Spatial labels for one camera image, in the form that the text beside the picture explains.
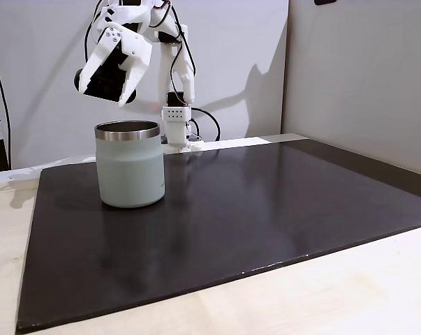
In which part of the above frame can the pale green steel cup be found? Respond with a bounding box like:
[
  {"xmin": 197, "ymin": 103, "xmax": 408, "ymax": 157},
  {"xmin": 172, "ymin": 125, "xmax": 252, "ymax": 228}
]
[{"xmin": 94, "ymin": 120, "xmax": 167, "ymax": 209}]

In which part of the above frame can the black camera cable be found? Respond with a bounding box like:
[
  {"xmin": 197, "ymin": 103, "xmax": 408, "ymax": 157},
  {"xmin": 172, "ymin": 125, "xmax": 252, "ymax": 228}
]
[{"xmin": 84, "ymin": 0, "xmax": 103, "ymax": 62}]

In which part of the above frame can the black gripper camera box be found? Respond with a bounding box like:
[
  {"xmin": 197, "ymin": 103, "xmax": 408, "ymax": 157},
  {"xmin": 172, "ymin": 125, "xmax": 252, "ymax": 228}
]
[{"xmin": 73, "ymin": 52, "xmax": 139, "ymax": 105}]

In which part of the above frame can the black base cable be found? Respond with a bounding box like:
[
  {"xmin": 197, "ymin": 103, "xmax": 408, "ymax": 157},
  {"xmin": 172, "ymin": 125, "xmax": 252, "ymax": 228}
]
[{"xmin": 190, "ymin": 107, "xmax": 221, "ymax": 142}]

